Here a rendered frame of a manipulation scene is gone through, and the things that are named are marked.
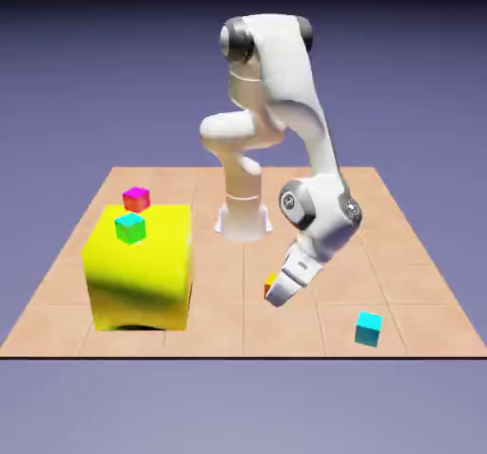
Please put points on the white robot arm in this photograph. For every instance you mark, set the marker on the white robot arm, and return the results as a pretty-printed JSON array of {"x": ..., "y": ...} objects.
[{"x": 289, "y": 81}]

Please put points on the small cyan cube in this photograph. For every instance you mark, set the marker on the small cyan cube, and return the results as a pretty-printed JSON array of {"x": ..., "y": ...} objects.
[{"x": 368, "y": 328}]

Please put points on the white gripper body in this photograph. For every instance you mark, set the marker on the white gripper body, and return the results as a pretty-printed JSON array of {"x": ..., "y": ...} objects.
[{"x": 283, "y": 285}]

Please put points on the small orange cube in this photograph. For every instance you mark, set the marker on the small orange cube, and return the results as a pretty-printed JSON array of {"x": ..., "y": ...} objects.
[{"x": 270, "y": 282}]

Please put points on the small magenta cube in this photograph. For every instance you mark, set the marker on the small magenta cube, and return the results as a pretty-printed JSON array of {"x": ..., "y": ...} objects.
[{"x": 136, "y": 198}]

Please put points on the large yellow box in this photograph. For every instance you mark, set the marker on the large yellow box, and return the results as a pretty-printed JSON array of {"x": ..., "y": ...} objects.
[{"x": 137, "y": 271}]

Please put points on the small green cube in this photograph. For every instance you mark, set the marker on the small green cube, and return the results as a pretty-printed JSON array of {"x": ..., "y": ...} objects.
[{"x": 130, "y": 228}]

